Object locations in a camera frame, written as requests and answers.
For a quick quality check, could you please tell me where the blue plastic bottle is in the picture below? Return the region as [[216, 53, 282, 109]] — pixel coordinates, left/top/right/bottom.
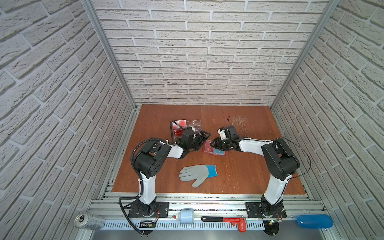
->
[[297, 215, 334, 229]]

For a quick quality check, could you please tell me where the black round foot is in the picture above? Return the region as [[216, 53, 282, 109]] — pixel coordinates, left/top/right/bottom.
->
[[264, 221, 280, 237]]

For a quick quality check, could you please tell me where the clear acrylic card organizer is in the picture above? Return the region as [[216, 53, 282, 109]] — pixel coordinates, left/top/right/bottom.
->
[[170, 120, 202, 142]]

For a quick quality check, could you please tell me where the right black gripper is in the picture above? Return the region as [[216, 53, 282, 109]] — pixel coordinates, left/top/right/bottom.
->
[[210, 137, 232, 151]]

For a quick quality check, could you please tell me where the silver drink can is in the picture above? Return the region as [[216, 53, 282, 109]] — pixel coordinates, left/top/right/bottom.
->
[[74, 213, 105, 231]]

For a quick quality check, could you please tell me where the aluminium rail frame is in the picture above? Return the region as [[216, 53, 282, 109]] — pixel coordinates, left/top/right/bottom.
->
[[86, 190, 328, 233]]

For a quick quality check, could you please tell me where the red black pipe wrench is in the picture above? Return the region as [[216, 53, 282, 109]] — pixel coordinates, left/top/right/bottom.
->
[[201, 216, 247, 233]]

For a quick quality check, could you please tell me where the white plastic bottle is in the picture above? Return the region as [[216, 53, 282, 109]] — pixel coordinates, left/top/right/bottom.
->
[[174, 209, 195, 225]]

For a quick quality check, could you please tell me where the red leather card holder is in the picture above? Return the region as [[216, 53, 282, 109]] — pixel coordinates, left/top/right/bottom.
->
[[203, 140, 226, 156]]

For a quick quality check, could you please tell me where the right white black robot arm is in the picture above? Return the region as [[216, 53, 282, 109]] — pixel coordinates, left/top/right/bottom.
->
[[210, 126, 300, 216]]

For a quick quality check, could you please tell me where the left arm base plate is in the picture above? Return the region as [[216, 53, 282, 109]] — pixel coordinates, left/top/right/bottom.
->
[[129, 200, 170, 218]]

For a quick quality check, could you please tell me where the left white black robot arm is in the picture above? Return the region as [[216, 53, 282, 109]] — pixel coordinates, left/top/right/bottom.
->
[[122, 121, 211, 216]]

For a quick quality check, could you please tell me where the grey blue work glove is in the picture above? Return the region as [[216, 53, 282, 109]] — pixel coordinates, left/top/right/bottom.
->
[[179, 165, 218, 188]]

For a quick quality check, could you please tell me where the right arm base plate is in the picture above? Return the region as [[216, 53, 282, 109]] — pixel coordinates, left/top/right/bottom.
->
[[245, 201, 287, 219]]

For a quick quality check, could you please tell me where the red white card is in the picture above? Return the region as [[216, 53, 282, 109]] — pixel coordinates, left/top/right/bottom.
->
[[172, 120, 188, 130]]

